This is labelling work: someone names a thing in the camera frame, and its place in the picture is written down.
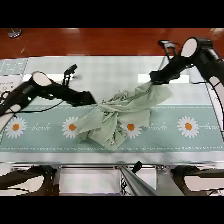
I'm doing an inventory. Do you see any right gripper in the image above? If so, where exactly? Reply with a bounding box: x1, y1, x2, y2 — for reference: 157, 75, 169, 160
148, 69, 173, 86

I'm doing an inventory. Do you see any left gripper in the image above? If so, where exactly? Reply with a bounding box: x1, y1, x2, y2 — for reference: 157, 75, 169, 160
73, 90, 98, 107

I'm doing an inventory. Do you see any pale green shirt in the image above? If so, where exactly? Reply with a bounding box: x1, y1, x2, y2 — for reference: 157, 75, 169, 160
74, 80, 174, 151

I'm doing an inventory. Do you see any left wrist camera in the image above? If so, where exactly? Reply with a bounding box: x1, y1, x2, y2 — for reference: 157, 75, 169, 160
61, 63, 78, 86

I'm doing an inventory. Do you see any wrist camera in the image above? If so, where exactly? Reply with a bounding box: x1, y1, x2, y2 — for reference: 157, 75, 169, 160
157, 39, 179, 60
61, 63, 78, 86

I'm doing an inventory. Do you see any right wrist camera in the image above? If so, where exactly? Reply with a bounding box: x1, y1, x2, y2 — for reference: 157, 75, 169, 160
157, 39, 179, 60

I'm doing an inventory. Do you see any black cable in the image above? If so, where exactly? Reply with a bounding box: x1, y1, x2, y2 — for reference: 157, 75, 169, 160
13, 99, 68, 115

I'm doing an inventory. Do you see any silver frame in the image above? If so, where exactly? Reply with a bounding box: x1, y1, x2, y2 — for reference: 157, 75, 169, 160
0, 161, 224, 197

